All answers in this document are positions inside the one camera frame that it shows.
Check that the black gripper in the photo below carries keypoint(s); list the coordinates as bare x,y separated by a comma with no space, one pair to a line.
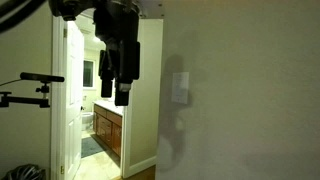
128,60

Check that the bathroom window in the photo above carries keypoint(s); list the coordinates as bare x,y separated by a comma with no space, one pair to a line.
88,73

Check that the brown wooden vanity cabinet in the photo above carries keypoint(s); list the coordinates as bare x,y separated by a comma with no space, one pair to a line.
108,128

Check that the white toilet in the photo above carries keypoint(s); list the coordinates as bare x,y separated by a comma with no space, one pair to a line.
87,120

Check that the white panel bathroom door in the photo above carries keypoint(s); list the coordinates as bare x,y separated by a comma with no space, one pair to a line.
72,100

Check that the grey bath mat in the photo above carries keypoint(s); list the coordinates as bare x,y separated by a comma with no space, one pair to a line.
90,146

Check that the black bicycle helmet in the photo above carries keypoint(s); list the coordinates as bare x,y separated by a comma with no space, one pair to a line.
24,172

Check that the white light switch plate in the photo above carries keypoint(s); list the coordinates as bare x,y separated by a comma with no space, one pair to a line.
180,87

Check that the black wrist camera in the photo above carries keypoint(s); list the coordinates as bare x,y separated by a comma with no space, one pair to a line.
105,25

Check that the black stereo camera bar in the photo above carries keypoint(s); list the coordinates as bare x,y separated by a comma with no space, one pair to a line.
41,77

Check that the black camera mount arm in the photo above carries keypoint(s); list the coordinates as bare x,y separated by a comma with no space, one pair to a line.
23,100

